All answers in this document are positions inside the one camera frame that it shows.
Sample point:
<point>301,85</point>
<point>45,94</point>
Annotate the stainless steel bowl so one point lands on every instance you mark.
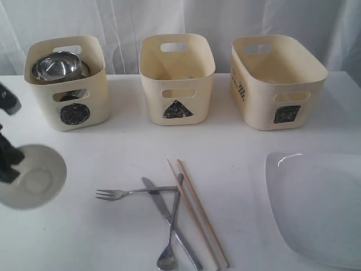
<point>59,66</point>

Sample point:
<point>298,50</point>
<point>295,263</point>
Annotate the white curtain backdrop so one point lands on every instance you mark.
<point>328,29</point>

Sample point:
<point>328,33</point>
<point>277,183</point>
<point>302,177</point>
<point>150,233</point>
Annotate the small white ceramic bowl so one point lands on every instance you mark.
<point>42,176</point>

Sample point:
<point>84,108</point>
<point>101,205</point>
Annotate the steel long-handled spoon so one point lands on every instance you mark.
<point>166,260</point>

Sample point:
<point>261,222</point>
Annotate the steel table knife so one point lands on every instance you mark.
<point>162,207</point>

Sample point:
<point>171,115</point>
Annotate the large white square plate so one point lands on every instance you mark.
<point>315,202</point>

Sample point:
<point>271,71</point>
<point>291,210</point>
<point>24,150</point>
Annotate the small steel fork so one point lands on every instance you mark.
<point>114,195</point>

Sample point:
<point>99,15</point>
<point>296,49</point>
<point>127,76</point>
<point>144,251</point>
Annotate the cream bin with triangle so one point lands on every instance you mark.
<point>177,72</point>

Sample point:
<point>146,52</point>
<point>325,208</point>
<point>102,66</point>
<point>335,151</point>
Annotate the steel mug with handle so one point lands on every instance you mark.
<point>80,93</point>

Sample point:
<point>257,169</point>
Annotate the cream bin with circle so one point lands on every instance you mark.
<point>94,108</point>

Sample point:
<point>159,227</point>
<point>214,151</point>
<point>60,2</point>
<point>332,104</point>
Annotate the cream bin with square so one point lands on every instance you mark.
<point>275,81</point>

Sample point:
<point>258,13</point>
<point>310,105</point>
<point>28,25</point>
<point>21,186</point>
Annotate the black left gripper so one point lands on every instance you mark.
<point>9,154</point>

